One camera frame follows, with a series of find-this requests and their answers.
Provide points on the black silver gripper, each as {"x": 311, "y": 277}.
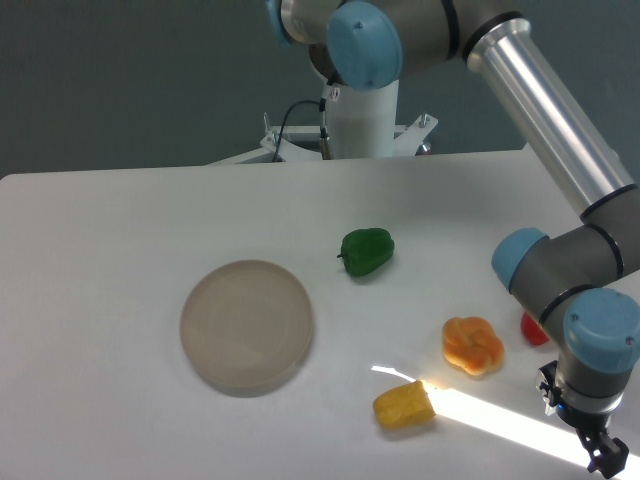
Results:
{"x": 589, "y": 416}

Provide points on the red toy pepper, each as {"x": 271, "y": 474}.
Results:
{"x": 531, "y": 331}

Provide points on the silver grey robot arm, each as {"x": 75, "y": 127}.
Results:
{"x": 563, "y": 283}

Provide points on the green toy pepper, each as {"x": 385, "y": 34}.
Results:
{"x": 365, "y": 250}

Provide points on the orange knotted bread roll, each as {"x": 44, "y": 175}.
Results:
{"x": 471, "y": 344}

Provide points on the yellow toy food piece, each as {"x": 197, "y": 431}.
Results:
{"x": 403, "y": 407}

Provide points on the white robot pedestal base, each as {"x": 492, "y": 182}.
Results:
{"x": 342, "y": 124}

